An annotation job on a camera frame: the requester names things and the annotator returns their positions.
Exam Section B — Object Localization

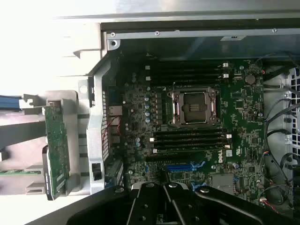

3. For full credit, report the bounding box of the hard drive with blue label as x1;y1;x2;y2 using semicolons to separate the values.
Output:
0;94;25;111

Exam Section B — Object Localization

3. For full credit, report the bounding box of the blue expansion slot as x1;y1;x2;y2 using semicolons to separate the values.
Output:
165;161;206;172

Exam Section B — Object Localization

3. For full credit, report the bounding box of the grey parts rack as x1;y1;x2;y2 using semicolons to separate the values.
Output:
0;90;91;202

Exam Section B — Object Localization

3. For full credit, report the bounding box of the black long expansion slot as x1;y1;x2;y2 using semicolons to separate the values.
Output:
145;155;205;163

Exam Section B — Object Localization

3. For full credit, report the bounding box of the metal disk bay cage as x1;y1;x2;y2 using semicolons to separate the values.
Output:
262;67;300;153

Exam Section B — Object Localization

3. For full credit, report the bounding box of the metal CPU socket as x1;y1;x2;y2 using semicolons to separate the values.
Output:
165;86;221;128

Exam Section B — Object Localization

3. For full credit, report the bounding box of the green Dell motherboard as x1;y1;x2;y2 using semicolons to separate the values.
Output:
105;55;267;207

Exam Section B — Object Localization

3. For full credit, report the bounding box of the black open PC case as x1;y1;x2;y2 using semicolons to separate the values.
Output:
52;9;300;218

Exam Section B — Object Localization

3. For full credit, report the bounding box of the red black twisted wire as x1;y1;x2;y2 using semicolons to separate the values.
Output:
102;116;122;143

